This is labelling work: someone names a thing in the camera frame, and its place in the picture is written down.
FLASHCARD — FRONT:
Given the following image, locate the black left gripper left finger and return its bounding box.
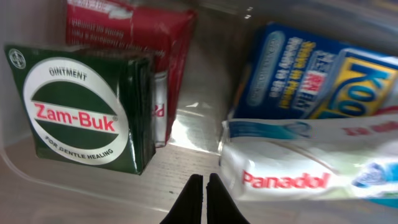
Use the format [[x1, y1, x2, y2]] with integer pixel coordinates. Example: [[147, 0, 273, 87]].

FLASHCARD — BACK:
[[160, 174, 203, 224]]

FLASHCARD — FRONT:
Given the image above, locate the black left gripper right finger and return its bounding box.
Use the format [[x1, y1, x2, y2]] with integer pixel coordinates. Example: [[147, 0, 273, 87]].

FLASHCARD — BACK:
[[206, 173, 249, 224]]

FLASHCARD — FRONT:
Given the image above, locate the white Panadol box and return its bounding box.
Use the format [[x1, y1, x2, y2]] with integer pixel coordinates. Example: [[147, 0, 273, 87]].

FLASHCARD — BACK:
[[220, 114, 397, 208]]

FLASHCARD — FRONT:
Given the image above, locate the green Zam-Buk box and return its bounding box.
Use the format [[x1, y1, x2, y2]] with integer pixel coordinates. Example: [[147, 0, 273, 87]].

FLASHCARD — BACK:
[[4, 44, 155, 175]]

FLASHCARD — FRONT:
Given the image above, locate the blue Kool Fever box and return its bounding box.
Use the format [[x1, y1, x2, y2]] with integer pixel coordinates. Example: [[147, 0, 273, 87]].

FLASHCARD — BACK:
[[232, 22, 397, 119]]

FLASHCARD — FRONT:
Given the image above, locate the orange Panadol box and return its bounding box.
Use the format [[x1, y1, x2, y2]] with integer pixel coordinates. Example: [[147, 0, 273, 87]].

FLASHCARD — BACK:
[[66, 0, 197, 147]]

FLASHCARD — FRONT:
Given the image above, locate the clear plastic container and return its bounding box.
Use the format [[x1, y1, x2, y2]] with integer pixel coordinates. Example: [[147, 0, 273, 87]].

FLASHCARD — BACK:
[[1, 1, 397, 223]]

